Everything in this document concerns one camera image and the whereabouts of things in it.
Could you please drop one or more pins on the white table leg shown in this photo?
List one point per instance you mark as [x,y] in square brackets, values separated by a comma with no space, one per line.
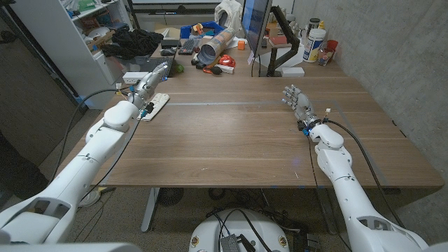
[150,210]

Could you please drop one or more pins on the white wipes canister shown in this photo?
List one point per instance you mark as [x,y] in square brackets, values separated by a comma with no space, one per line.
[313,45]

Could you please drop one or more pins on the black crumpled cloth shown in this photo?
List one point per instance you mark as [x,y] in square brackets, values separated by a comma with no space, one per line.
[134,43]

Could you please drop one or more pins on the white power strip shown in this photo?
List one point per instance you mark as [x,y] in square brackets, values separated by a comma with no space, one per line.
[133,77]

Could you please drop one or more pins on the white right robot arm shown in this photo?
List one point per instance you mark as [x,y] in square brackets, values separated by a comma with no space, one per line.
[350,196]

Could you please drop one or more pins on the white shelf unit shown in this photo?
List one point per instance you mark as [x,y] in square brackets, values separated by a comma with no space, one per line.
[52,42]

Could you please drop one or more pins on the pink sticky note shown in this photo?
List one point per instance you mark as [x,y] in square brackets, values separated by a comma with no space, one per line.
[250,58]

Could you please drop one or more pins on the blue plastic bin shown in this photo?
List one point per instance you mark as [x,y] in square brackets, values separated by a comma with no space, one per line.
[210,25]

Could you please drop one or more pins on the clear glass jar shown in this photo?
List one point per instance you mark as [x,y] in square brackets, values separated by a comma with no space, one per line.
[325,56]

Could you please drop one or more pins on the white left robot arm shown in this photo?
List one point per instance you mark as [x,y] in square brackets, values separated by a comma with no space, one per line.
[80,175]

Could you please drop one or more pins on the white flat box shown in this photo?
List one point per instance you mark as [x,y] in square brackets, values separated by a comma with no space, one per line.
[293,71]

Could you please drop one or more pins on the black computer mouse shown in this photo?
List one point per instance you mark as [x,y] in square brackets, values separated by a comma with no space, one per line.
[168,52]

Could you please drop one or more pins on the small dark keyboard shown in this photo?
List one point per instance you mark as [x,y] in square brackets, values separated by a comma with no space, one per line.
[186,46]

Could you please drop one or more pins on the whiteboard with black frame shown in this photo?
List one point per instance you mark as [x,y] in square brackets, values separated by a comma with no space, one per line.
[175,1]

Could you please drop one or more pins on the orange cube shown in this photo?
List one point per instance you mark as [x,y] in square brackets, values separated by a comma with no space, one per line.
[241,45]

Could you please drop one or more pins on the green ball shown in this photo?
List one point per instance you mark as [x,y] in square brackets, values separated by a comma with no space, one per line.
[180,68]

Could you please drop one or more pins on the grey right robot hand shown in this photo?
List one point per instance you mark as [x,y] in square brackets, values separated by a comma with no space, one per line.
[301,105]

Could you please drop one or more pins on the black floor fan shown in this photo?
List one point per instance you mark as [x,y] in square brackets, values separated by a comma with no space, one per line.
[170,196]

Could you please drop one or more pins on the red cup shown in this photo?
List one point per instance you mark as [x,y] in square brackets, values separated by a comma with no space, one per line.
[332,45]

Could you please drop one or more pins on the dark laptop keyboard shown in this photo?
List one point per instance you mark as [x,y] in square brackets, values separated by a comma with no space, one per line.
[140,64]

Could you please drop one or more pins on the black computer monitor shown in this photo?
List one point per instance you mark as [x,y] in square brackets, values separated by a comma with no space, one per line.
[255,21]

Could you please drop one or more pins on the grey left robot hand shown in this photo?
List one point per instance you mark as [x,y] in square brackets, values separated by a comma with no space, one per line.
[148,85]

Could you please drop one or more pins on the printed cardboard tube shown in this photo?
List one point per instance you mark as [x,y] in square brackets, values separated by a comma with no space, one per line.
[217,45]

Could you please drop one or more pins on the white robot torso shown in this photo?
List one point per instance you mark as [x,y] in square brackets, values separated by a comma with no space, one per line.
[241,227]

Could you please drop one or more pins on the white crumpled cloth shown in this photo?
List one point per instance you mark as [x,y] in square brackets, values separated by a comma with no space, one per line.
[228,14]

